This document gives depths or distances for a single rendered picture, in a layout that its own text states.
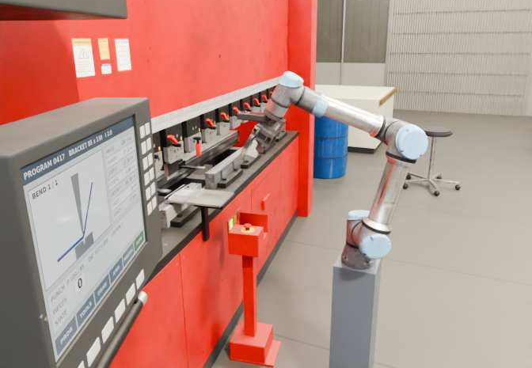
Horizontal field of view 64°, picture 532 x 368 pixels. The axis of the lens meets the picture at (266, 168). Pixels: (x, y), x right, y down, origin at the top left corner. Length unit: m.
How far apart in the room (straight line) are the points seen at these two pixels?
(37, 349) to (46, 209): 0.17
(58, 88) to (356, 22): 10.43
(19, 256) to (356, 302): 1.58
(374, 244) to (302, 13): 2.66
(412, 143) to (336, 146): 3.78
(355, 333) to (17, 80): 1.63
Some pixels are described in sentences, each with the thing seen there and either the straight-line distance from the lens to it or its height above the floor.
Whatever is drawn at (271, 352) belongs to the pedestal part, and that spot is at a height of 0.01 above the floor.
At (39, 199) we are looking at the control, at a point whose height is 1.53.
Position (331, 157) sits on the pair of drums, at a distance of 5.38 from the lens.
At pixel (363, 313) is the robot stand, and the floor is 0.57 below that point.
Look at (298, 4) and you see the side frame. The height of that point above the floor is 1.99.
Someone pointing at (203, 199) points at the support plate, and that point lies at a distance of 2.00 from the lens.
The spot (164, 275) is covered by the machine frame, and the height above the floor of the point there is 0.80.
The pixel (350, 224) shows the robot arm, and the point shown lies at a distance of 1.84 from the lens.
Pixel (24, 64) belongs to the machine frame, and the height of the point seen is 1.67.
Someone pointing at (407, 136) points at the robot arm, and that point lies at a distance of 1.60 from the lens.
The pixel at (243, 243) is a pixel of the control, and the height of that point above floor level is 0.73.
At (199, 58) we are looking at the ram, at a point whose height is 1.62.
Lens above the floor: 1.71
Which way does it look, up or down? 17 degrees down
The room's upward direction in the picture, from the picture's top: 1 degrees counter-clockwise
